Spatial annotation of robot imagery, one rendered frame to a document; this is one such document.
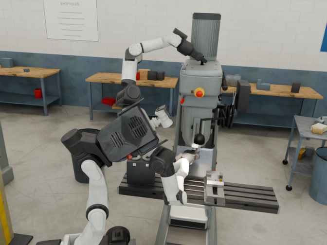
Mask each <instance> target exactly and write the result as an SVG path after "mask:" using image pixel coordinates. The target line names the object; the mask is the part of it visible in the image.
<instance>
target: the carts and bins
mask: <svg viewBox="0 0 327 245"><path fill-rule="evenodd" d="M295 123H296V125H297V129H298V132H299V136H300V138H299V142H298V145H297V148H295V147H290V144H291V139H292V135H293V131H294V126H295ZM79 132H80V133H82V132H86V133H92V134H96V135H98V134H99V132H100V130H98V129H92V128H85V129H79ZM303 137H304V138H311V139H317V140H323V142H322V146H321V147H319V148H317V149H316V151H315V148H314V147H310V146H306V147H305V148H303V147H302V148H300V146H301V142H302V138H303ZM326 141H327V116H321V117H319V118H310V117H303V116H297V115H294V119H293V124H292V128H291V134H290V138H289V143H288V146H287V151H286V155H285V159H284V160H283V161H282V162H283V164H285V165H286V164H288V161H287V158H288V156H289V161H290V167H291V175H290V180H289V184H288V185H287V186H286V190H287V191H291V190H292V186H291V183H292V179H293V175H294V173H296V174H302V175H309V176H311V182H310V188H309V196H310V197H311V198H312V199H313V200H314V201H316V202H318V203H320V204H322V205H326V206H327V147H324V145H325V142H326ZM71 156H72V162H73V170H74V176H75V180H76V181H78V182H80V183H85V184H88V183H89V181H90V178H89V177H88V176H87V175H86V174H85V173H84V172H83V171H82V170H81V169H80V167H79V165H78V163H77V162H76V161H75V158H74V157H73V155H72V154H71Z"/></svg>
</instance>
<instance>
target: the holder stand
mask: <svg viewBox="0 0 327 245"><path fill-rule="evenodd" d="M149 161H150V157H149V156H147V155H143V156H140V155H139V156H136V157H133V158H132V159H130V160H128V159H127V182H134V183H155V172H153V171H151V170H149V169H148V165H149Z"/></svg>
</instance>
